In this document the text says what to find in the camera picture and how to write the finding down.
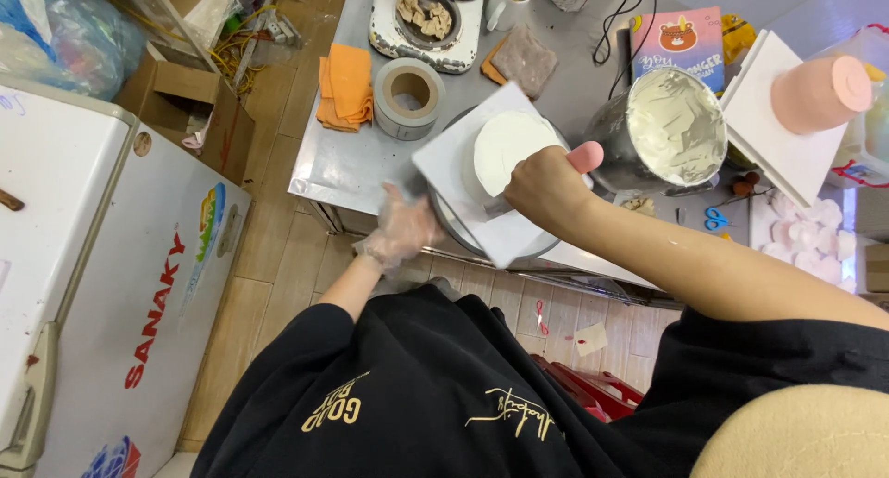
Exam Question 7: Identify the person's right hand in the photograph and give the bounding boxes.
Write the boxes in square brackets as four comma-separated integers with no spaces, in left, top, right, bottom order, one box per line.
[503,145,597,233]

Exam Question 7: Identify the person's left hand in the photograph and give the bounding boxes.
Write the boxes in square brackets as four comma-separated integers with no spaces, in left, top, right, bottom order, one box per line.
[352,182,445,268]

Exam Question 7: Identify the pink handled spatula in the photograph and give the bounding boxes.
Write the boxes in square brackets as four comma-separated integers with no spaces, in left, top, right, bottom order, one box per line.
[483,141,605,217]

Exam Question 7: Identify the white frosted cake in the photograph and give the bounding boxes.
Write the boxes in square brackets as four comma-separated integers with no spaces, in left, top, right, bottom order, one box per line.
[464,110,565,200]

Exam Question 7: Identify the white square cake board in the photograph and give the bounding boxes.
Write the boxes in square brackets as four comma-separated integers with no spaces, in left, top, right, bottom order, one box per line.
[411,81,595,270]

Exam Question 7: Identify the metal cake turntable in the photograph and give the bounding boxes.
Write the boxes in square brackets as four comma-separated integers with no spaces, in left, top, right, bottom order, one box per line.
[425,107,575,261]

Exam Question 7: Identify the roll of white tape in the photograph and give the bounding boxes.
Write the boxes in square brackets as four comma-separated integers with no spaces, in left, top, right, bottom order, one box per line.
[373,57,447,142]

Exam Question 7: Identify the brown folded cloth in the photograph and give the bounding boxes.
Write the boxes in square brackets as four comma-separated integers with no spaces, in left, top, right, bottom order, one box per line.
[481,24,559,101]

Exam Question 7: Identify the orange cloth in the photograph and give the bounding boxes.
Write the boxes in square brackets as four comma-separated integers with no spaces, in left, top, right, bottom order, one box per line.
[316,43,376,133]

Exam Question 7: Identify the metal bowl of white cream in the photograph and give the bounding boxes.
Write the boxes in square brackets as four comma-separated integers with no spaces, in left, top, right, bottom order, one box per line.
[585,66,729,197]

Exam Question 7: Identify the white mug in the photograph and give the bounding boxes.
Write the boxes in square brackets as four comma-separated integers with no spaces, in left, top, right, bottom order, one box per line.
[485,0,536,33]

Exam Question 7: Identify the white kitchen scale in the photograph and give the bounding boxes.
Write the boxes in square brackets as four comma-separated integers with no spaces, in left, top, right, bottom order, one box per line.
[369,0,487,75]

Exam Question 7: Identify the pink cartoon notebook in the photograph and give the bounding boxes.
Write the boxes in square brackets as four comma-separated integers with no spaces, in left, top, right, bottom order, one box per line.
[630,6,726,94]

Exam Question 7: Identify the person's black shirt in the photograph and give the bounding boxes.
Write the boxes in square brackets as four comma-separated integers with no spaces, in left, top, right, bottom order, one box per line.
[190,284,889,478]

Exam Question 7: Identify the red plastic stool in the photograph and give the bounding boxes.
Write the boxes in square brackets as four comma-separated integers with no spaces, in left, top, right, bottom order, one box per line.
[529,353,647,423]

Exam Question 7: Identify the white board under pink cake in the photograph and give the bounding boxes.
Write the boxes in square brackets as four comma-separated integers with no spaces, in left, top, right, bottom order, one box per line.
[719,29,850,210]

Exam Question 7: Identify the open cardboard box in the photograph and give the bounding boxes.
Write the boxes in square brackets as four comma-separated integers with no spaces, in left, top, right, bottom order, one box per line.
[113,42,257,187]

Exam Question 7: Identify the yellow plastic bag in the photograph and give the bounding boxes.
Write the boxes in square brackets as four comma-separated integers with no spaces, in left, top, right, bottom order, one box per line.
[720,14,758,68]

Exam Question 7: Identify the tray of pink white flowers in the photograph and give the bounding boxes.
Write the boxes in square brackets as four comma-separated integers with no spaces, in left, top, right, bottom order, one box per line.
[750,188,859,296]

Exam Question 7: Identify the pink frosted cake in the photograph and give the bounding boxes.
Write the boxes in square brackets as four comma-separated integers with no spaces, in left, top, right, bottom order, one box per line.
[770,54,873,136]

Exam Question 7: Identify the white chest freezer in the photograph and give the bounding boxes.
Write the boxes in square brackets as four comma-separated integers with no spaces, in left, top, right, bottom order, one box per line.
[0,73,254,478]

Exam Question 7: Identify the heap of plastic bags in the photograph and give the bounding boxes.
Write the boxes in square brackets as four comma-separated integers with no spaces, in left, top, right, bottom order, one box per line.
[0,0,150,102]

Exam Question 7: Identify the black cable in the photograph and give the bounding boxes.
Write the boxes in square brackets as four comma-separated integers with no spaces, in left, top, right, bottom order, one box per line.
[592,0,659,102]

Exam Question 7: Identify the yellow wires and power strip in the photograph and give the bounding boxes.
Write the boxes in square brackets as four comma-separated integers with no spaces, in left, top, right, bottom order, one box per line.
[206,0,304,97]

